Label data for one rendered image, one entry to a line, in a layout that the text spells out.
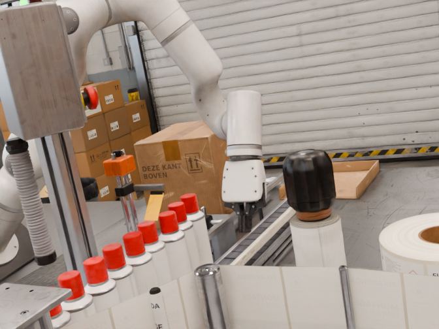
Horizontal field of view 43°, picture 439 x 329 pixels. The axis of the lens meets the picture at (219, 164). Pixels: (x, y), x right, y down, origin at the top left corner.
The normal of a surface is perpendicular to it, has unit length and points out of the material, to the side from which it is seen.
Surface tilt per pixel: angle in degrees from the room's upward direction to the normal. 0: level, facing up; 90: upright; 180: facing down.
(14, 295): 0
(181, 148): 90
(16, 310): 0
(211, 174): 90
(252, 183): 69
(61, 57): 90
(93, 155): 88
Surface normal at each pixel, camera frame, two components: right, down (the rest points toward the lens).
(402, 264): -0.83, 0.26
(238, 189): -0.49, -0.09
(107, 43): -0.41, 0.28
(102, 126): 0.93, -0.07
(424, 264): -0.64, 0.28
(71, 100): 0.45, 0.12
